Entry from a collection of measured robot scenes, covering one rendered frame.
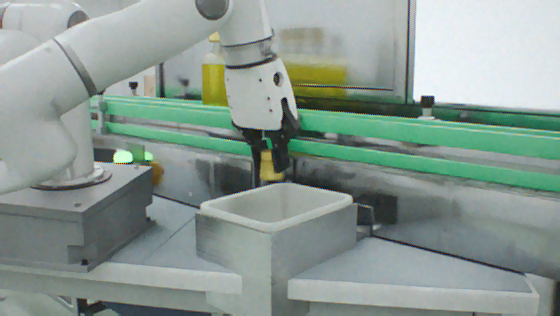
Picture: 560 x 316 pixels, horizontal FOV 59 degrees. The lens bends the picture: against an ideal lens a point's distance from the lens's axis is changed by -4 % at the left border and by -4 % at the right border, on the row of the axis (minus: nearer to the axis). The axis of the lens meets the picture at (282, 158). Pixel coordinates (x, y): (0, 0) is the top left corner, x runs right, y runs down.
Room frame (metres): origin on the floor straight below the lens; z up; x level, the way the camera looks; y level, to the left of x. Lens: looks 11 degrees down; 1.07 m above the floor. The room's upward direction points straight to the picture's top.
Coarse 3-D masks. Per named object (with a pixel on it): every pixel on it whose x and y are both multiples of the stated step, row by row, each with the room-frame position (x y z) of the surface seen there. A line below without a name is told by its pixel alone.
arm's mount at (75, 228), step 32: (32, 192) 0.81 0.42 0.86; (64, 192) 0.81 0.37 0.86; (96, 192) 0.82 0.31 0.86; (128, 192) 0.88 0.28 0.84; (0, 224) 0.76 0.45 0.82; (32, 224) 0.75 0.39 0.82; (64, 224) 0.74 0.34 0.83; (96, 224) 0.77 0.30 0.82; (128, 224) 0.87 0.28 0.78; (0, 256) 0.76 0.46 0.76; (32, 256) 0.75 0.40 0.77; (64, 256) 0.74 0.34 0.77; (96, 256) 0.76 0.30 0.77
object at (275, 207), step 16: (256, 192) 0.90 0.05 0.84; (272, 192) 0.93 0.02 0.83; (288, 192) 0.94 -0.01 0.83; (304, 192) 0.92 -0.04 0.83; (320, 192) 0.90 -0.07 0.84; (336, 192) 0.88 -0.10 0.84; (208, 208) 0.78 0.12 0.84; (224, 208) 0.84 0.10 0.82; (240, 208) 0.86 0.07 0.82; (256, 208) 0.89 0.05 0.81; (272, 208) 0.92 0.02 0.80; (288, 208) 0.94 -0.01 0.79; (304, 208) 0.92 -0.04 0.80; (320, 208) 0.78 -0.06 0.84; (336, 208) 0.80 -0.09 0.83; (240, 224) 0.74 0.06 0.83; (256, 224) 0.71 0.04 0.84; (272, 224) 0.70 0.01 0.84; (288, 224) 0.71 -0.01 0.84
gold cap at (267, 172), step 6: (264, 150) 0.78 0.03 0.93; (264, 156) 0.77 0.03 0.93; (270, 156) 0.77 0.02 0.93; (264, 162) 0.77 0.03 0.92; (270, 162) 0.77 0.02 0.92; (264, 168) 0.77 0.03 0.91; (270, 168) 0.77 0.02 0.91; (264, 174) 0.77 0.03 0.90; (270, 174) 0.77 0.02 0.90; (276, 174) 0.77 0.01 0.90; (282, 174) 0.78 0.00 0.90
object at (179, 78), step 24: (192, 48) 1.58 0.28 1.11; (168, 72) 1.67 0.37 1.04; (192, 72) 1.59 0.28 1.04; (168, 96) 1.67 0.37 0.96; (192, 96) 1.59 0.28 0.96; (456, 120) 1.02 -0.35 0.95; (480, 120) 0.99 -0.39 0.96; (504, 120) 0.96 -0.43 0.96; (528, 120) 0.93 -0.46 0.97; (552, 120) 0.90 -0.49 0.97
